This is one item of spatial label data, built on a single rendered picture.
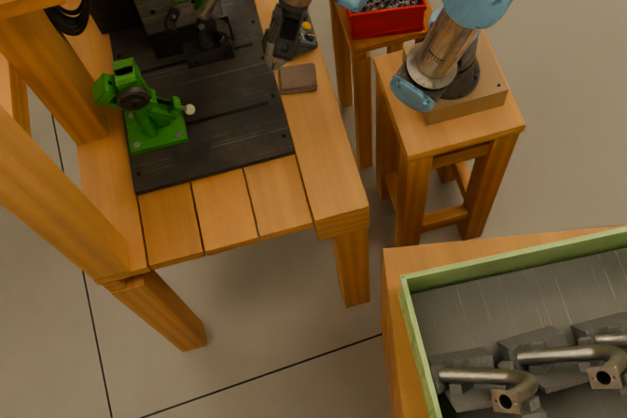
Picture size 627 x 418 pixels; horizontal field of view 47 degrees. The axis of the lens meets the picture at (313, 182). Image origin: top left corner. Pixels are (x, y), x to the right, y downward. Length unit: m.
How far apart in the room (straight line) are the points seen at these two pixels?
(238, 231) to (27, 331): 1.28
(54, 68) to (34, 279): 1.35
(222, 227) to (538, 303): 0.78
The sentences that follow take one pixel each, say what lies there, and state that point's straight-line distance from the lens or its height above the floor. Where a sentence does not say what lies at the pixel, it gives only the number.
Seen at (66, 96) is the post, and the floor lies 1.10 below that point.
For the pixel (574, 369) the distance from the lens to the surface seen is 1.62.
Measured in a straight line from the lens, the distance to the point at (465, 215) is 2.49.
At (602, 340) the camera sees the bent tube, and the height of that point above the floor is 0.96.
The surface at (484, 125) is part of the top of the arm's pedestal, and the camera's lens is 1.94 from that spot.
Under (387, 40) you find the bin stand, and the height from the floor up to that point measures 0.80.
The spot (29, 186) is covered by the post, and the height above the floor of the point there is 1.40.
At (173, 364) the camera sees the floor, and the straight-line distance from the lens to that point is 2.67.
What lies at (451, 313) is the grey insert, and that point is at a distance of 1.74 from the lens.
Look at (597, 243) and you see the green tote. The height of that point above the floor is 0.91.
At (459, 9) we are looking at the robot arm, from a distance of 1.34.
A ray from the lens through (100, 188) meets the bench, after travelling 1.94.
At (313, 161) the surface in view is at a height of 0.90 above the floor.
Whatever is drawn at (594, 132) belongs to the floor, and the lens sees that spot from 2.99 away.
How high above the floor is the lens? 2.53
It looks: 65 degrees down
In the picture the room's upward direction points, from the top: 11 degrees counter-clockwise
